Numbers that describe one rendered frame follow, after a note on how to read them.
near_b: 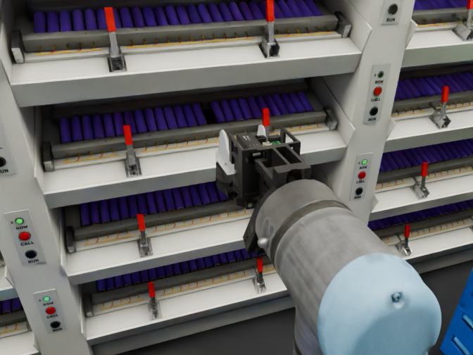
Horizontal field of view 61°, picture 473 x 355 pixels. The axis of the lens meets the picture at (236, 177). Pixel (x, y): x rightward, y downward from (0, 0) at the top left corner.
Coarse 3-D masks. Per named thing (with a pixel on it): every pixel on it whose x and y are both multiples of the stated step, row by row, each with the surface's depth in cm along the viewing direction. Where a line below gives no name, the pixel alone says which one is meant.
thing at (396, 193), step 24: (432, 144) 115; (456, 144) 115; (384, 168) 107; (408, 168) 107; (432, 168) 108; (456, 168) 111; (384, 192) 104; (408, 192) 105; (432, 192) 106; (456, 192) 107; (384, 216) 104
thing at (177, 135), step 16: (304, 112) 88; (320, 112) 89; (192, 128) 81; (208, 128) 82; (224, 128) 82; (240, 128) 84; (256, 128) 85; (272, 128) 86; (64, 144) 75; (80, 144) 75; (96, 144) 76; (112, 144) 77; (144, 144) 79; (192, 144) 81; (80, 160) 75
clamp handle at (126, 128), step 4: (124, 128) 72; (128, 128) 72; (124, 132) 72; (128, 132) 73; (128, 136) 73; (128, 140) 73; (128, 144) 73; (128, 148) 74; (132, 148) 74; (128, 152) 74; (132, 152) 74; (128, 156) 74; (132, 156) 74; (132, 160) 74
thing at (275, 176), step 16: (240, 144) 48; (256, 144) 46; (272, 144) 45; (288, 144) 45; (240, 160) 45; (256, 160) 45; (272, 160) 45; (288, 160) 45; (240, 176) 46; (256, 176) 46; (272, 176) 41; (288, 176) 41; (304, 176) 41; (240, 192) 47; (256, 192) 47; (272, 192) 41
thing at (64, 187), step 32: (128, 96) 84; (320, 96) 94; (288, 128) 88; (352, 128) 83; (64, 160) 76; (96, 160) 77; (160, 160) 78; (192, 160) 79; (320, 160) 88; (64, 192) 72; (96, 192) 74; (128, 192) 77
